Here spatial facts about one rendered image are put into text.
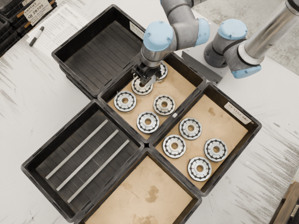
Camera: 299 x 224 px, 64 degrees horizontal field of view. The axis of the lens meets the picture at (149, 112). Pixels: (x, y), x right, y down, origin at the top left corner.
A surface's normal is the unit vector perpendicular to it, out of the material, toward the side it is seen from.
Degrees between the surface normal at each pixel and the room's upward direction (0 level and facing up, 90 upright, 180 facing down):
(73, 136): 0
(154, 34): 8
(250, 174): 0
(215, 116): 0
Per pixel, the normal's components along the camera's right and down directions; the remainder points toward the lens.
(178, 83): 0.04, -0.30
